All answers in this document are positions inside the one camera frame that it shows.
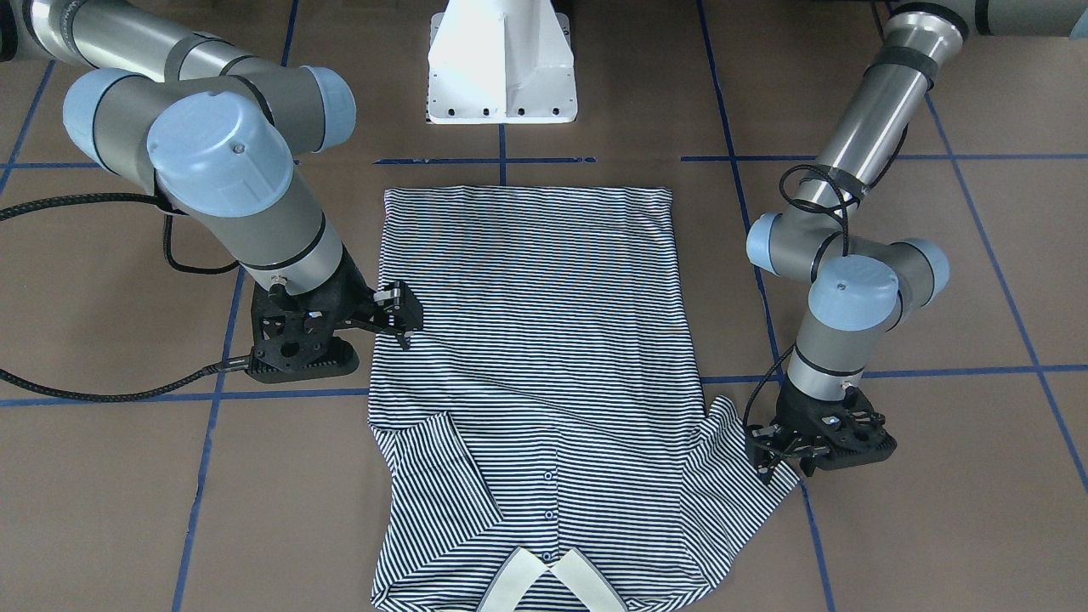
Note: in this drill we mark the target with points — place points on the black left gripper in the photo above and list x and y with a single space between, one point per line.
799 411

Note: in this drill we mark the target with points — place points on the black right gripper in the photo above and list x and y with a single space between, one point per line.
350 290

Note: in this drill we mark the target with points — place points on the navy white striped polo shirt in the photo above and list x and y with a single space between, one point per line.
547 435

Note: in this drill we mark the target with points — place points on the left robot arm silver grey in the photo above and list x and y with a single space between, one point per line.
857 288

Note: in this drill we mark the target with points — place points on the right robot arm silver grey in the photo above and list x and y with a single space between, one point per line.
211 132

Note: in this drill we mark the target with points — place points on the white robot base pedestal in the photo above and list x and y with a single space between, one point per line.
502 62

